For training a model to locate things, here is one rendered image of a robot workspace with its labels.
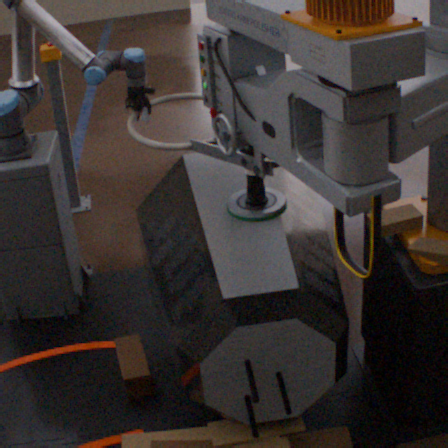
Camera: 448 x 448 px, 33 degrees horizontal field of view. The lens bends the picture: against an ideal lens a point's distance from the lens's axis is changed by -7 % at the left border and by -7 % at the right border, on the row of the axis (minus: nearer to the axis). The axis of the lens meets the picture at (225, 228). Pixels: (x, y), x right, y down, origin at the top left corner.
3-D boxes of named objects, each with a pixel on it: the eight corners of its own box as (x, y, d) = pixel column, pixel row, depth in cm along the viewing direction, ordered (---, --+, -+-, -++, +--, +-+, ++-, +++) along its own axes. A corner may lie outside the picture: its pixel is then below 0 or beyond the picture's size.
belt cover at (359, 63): (426, 88, 197) (426, 29, 189) (351, 106, 189) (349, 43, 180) (256, 14, 273) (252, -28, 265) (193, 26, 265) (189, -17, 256)
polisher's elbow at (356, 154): (350, 151, 233) (348, 91, 223) (401, 169, 220) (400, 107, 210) (310, 172, 222) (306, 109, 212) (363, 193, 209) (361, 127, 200)
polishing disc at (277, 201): (297, 198, 295) (296, 195, 294) (262, 223, 281) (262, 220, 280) (251, 185, 307) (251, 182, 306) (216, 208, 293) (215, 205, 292)
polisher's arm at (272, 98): (402, 232, 226) (403, 77, 201) (340, 256, 218) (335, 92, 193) (280, 145, 284) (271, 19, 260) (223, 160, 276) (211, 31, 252)
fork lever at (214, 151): (311, 164, 267) (308, 150, 265) (261, 179, 260) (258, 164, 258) (226, 141, 328) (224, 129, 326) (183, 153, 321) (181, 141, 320)
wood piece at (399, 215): (410, 214, 289) (411, 202, 287) (423, 227, 281) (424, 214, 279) (366, 226, 285) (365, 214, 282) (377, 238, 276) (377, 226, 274)
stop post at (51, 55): (90, 196, 495) (67, 37, 441) (90, 210, 478) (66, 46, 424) (60, 201, 493) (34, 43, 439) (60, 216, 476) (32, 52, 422)
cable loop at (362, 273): (381, 289, 230) (383, 195, 214) (372, 293, 229) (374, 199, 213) (340, 255, 248) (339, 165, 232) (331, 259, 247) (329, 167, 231)
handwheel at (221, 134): (260, 157, 262) (257, 115, 254) (233, 164, 258) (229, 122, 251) (239, 141, 273) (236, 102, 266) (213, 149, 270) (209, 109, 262)
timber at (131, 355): (118, 358, 350) (113, 338, 344) (143, 353, 353) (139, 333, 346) (128, 399, 325) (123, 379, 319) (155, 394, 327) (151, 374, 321)
